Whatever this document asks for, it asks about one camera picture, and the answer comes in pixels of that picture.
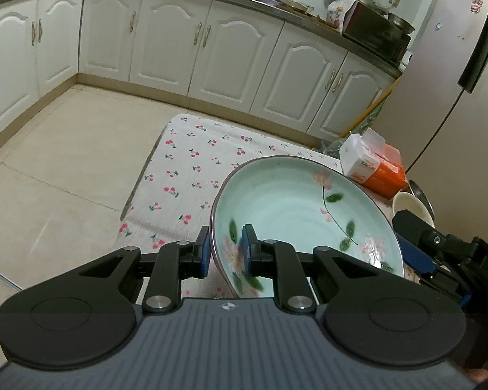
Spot cherry print tablecloth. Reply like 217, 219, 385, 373
112, 112, 416, 300

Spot black countertop oven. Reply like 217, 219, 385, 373
342, 3, 411, 65

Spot orange tissue pack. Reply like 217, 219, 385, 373
339, 129, 407, 199

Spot white refrigerator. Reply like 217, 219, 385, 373
374, 0, 488, 239

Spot green floral plate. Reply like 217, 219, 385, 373
210, 156, 405, 298

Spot cream bowl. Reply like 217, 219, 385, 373
392, 191, 435, 227

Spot stainless steel bowl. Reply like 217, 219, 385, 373
409, 180, 435, 220

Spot white lower cabinets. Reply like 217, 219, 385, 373
0, 0, 399, 145

